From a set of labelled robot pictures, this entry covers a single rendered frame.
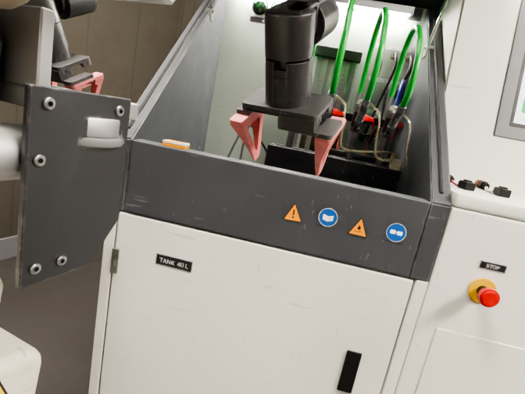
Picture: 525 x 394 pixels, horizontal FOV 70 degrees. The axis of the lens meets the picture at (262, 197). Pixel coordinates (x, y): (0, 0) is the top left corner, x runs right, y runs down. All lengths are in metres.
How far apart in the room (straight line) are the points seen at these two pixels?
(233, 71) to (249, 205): 0.66
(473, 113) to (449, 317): 0.50
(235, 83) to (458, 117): 0.69
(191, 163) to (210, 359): 0.45
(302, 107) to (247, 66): 0.87
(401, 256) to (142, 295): 0.57
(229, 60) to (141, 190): 0.65
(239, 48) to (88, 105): 1.03
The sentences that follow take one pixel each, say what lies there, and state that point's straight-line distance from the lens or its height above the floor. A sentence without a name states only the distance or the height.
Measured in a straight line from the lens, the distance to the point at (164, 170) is 0.82.
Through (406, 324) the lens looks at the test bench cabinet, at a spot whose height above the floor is 0.69.
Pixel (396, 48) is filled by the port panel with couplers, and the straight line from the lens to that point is 1.33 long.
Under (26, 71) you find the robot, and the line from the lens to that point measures 0.36.
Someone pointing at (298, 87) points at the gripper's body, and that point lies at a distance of 0.46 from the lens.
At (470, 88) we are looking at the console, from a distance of 1.09.
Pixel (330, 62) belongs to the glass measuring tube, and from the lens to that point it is 1.27.
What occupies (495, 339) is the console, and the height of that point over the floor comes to 0.70.
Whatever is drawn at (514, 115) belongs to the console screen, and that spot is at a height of 1.16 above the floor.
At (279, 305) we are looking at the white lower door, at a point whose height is 0.66.
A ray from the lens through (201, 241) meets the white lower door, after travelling 0.83.
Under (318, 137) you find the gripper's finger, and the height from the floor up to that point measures 1.04.
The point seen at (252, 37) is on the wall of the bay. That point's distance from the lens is 1.34.
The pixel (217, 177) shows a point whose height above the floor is 0.91.
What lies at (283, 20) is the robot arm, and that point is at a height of 1.15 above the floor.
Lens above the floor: 1.06
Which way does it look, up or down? 13 degrees down
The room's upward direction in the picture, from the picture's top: 11 degrees clockwise
